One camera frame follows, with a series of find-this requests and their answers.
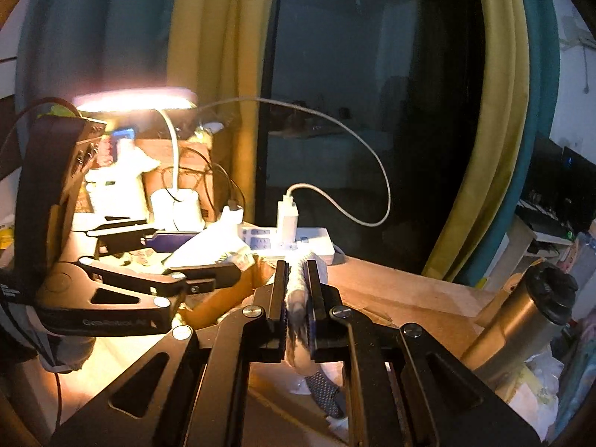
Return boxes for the white charging cable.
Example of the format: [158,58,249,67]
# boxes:
[198,97,391,228]

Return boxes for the tall brown carton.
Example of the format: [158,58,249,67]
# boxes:
[135,139,219,222]

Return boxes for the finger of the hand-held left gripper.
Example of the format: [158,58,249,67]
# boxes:
[88,218,206,254]
[77,256,244,310]

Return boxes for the white towel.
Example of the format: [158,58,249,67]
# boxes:
[163,221,257,271]

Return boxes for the white desk lamp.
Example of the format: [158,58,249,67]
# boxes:
[72,86,206,234]

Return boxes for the grey mesh-toe sock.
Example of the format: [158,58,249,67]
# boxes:
[284,249,348,420]

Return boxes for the white charger plug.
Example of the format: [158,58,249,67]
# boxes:
[221,205,245,230]
[277,198,299,243]

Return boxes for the dark glass window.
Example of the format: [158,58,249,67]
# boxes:
[261,0,480,280]

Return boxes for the yellow curtain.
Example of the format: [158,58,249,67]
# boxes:
[421,0,532,285]
[167,0,280,224]

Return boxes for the teal curtain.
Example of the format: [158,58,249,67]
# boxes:
[466,0,562,289]
[14,0,187,103]

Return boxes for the black computer monitor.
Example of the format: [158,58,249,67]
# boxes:
[561,146,596,234]

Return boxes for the steel thermos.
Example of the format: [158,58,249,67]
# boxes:
[461,261,578,373]

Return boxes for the white power strip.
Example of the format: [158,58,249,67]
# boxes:
[240,226,336,262]

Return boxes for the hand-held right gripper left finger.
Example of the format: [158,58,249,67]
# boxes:
[49,261,292,447]

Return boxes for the yellow tissue pack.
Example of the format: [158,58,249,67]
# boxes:
[503,354,564,429]

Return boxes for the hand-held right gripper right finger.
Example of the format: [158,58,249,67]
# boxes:
[304,260,543,447]

